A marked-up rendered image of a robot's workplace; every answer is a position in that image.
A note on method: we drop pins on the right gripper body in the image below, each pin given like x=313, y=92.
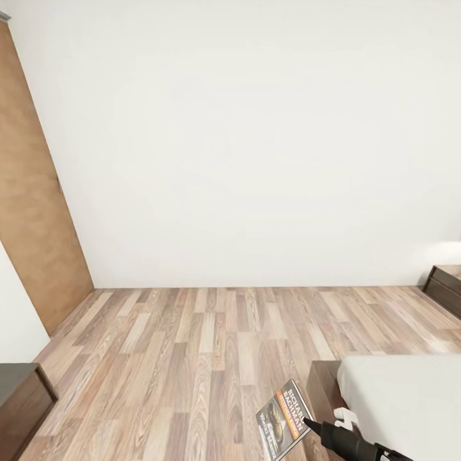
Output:
x=340, y=440

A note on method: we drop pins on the sliding door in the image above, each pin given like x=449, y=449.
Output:
x=36, y=228

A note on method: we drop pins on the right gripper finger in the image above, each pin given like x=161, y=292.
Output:
x=315, y=426

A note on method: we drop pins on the bed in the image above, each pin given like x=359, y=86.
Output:
x=409, y=403

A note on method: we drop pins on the nightstand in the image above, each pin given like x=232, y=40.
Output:
x=443, y=285

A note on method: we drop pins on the hardback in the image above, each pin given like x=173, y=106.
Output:
x=281, y=421

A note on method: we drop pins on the bench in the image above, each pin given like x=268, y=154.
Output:
x=26, y=399

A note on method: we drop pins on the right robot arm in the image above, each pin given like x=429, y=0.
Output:
x=351, y=447

